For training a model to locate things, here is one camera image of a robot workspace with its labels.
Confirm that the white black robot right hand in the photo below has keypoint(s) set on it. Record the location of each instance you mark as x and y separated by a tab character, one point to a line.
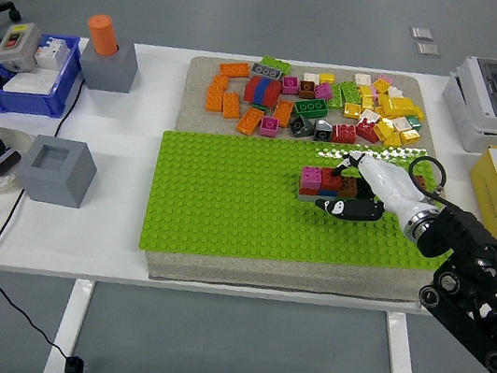
390	185

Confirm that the red square toy brick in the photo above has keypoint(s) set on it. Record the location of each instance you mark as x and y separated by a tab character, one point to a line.
367	130
331	179

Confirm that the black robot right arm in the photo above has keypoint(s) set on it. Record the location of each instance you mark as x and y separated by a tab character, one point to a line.
458	234

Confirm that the brown square toy brick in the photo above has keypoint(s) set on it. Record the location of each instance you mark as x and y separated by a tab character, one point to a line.
306	90
349	188

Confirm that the yellow square toy brick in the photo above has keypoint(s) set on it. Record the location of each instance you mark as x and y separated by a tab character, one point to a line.
382	130
410	136
325	78
392	140
381	84
352	110

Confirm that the white square toy brick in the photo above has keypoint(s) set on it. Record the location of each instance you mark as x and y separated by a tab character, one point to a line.
400	124
362	79
369	116
396	92
310	77

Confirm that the blue square toy brick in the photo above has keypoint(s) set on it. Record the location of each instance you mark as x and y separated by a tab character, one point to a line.
328	193

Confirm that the green square toy brick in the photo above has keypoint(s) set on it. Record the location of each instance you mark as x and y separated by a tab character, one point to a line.
414	123

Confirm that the yellow large toy brick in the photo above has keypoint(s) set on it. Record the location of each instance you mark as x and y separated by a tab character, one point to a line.
398	107

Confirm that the red flat toy brick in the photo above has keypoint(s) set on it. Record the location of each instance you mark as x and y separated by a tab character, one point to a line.
309	192

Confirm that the grey flat toy brick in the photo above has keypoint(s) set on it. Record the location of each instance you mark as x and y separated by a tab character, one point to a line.
308	198

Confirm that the black sloped toy brick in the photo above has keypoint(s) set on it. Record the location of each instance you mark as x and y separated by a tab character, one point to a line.
322	131

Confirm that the yellow long toy brick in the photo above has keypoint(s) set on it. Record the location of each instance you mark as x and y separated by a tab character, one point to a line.
365	97

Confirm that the lime long toy brick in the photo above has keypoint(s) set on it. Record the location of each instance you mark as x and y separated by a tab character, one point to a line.
336	97
276	63
351	92

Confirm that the dark green sloped toy brick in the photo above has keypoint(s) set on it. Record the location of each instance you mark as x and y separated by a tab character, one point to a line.
299	126

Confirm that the dark green long toy brick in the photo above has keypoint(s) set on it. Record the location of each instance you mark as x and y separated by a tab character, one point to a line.
309	107

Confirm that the orange long toy brick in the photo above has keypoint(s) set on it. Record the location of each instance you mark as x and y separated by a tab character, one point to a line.
231	105
282	113
249	121
235	69
214	99
220	81

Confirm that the green small toy brick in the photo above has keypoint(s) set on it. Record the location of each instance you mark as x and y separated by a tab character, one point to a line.
259	107

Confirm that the blue long toy brick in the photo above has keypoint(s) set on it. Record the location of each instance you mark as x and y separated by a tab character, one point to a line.
263	89

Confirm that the green studded baseplate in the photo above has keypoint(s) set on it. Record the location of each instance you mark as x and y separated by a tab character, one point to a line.
227	202

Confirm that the grey long toy brick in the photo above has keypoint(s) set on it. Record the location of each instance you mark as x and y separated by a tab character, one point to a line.
266	70

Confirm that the silver floor plate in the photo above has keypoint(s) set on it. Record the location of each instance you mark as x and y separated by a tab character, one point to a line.
428	50
422	33

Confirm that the white table leg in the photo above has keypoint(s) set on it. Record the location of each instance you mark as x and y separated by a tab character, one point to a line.
400	362
70	328

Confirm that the grey-brown foam mat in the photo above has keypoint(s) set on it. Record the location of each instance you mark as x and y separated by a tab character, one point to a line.
191	106

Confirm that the grey cube holder block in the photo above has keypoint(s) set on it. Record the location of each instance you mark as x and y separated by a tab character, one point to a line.
108	69

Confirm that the orange cylinder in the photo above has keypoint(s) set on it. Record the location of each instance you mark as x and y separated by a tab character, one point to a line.
103	35

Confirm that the grey cube with square recess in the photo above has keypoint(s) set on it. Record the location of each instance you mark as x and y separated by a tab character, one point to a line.
50	183

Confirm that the white circuit breaker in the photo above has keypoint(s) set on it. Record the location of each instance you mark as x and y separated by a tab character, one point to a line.
53	53

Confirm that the blue plastic bin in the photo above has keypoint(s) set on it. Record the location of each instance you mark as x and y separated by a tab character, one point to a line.
25	103

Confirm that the white wall switch plate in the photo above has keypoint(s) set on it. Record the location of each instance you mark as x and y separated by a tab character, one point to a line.
30	83

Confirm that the grey switch box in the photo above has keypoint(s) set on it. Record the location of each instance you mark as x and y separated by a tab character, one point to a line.
17	46

